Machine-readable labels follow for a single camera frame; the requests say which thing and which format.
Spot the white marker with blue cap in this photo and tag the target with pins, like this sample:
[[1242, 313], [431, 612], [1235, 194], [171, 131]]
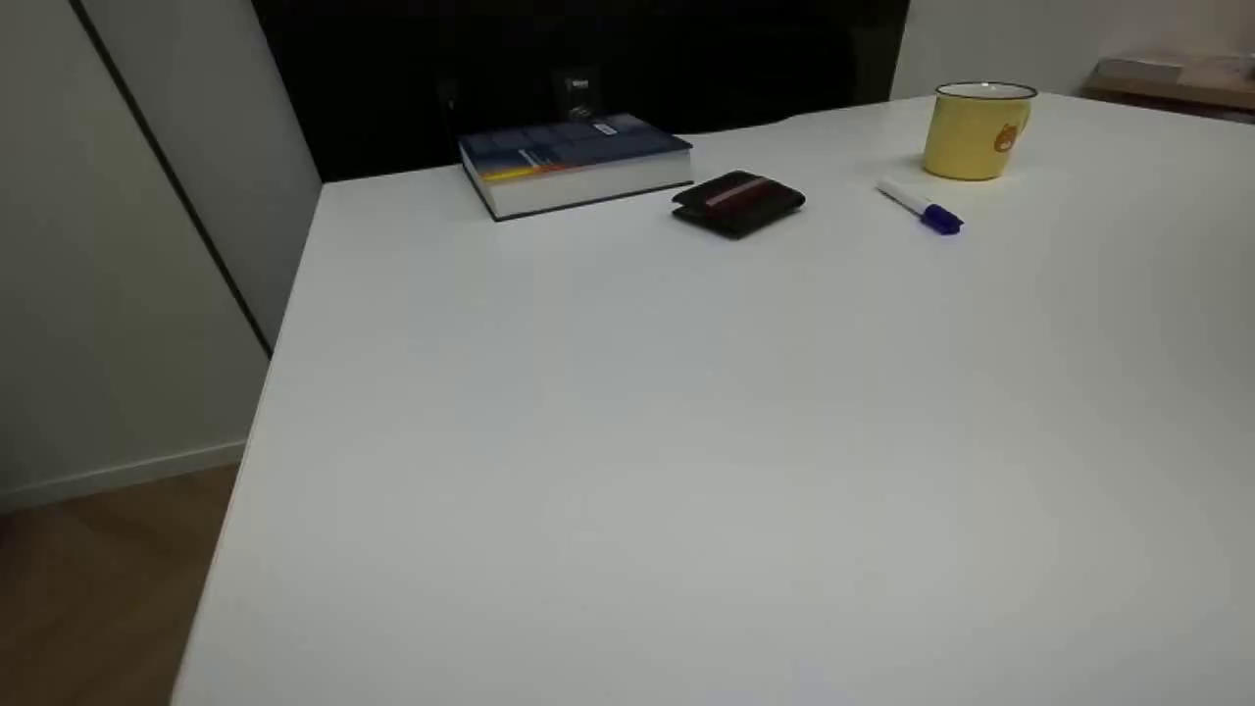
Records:
[[920, 206]]

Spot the yellow enamel mug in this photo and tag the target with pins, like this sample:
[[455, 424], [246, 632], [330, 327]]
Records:
[[974, 134]]

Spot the black wallet with red stripe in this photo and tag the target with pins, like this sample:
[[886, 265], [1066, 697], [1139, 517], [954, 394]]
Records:
[[733, 202]]

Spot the thick blue hardcover book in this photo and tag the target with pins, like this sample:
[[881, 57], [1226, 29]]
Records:
[[575, 165]]

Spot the dark cabinet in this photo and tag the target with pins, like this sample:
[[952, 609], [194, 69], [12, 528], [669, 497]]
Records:
[[431, 65]]

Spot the light wooden shelf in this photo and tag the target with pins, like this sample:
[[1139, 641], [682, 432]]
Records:
[[1177, 82]]

